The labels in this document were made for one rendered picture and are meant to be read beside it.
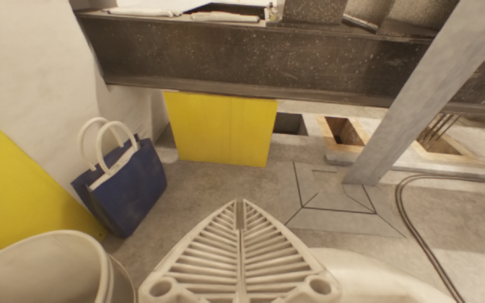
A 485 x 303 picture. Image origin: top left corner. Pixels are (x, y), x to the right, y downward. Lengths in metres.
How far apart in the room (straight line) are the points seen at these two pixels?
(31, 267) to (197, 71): 0.77
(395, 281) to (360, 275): 0.06
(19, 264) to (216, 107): 0.70
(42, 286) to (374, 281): 0.76
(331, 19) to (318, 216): 0.76
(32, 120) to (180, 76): 0.50
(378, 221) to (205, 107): 0.92
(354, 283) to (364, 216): 0.59
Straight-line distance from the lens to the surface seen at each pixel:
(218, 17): 0.77
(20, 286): 0.72
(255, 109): 0.82
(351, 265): 0.49
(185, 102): 0.87
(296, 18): 0.80
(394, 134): 0.97
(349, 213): 1.01
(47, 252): 0.66
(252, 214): 0.16
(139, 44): 0.95
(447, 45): 0.87
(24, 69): 0.74
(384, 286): 0.51
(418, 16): 1.17
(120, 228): 0.84
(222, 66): 0.85
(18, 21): 0.76
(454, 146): 1.96
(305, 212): 0.92
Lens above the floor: 0.76
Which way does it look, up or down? 42 degrees down
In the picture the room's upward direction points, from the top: 4 degrees clockwise
